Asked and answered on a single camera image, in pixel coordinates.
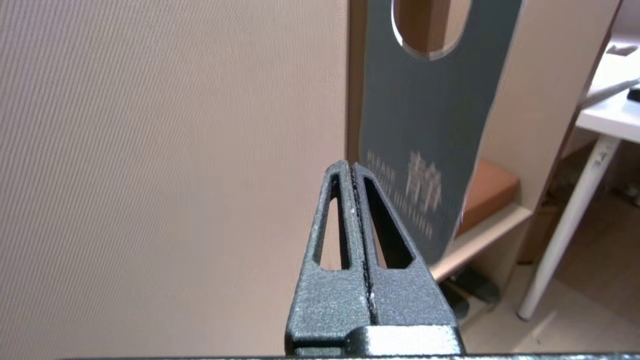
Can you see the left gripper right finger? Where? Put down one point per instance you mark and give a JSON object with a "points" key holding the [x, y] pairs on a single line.
{"points": [[410, 305]]}

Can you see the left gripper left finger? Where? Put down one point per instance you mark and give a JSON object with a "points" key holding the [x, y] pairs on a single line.
{"points": [[325, 310]]}

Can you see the white door hanger sign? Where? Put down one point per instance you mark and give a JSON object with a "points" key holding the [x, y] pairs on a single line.
{"points": [[425, 125]]}

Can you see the beige room door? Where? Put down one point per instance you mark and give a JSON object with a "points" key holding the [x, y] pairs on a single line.
{"points": [[150, 175]]}

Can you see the white bench shelf unit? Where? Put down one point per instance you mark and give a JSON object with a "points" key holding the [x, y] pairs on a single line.
{"points": [[480, 235]]}

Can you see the brown bench cushion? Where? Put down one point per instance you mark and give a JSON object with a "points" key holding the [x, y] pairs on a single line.
{"points": [[487, 192]]}

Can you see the white table leg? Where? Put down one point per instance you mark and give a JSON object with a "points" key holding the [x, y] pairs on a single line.
{"points": [[565, 225]]}

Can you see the white table top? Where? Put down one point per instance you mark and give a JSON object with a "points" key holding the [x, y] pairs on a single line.
{"points": [[615, 115]]}

